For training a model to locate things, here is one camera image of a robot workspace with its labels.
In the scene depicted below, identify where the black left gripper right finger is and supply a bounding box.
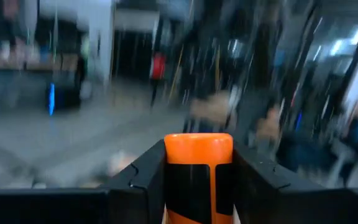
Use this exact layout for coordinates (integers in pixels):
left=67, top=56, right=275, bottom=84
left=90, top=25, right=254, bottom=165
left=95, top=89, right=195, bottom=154
left=233, top=141, right=358, bottom=224

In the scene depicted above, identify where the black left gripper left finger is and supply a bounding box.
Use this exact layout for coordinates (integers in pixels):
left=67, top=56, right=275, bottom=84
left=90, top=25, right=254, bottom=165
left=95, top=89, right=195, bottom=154
left=0, top=139, right=167, bottom=224

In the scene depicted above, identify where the orange paint bottle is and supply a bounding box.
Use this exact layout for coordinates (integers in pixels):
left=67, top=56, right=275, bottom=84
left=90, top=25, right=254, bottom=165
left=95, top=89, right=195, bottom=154
left=163, top=133, right=235, bottom=224

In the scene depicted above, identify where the black box with blue light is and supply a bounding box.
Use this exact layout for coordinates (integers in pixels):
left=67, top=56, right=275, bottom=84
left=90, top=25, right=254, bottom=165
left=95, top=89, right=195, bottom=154
left=47, top=70, right=83, bottom=114

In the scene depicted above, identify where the red box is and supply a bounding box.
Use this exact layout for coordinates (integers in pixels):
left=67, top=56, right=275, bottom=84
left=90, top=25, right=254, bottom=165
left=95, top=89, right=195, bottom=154
left=152, top=52, right=167, bottom=81

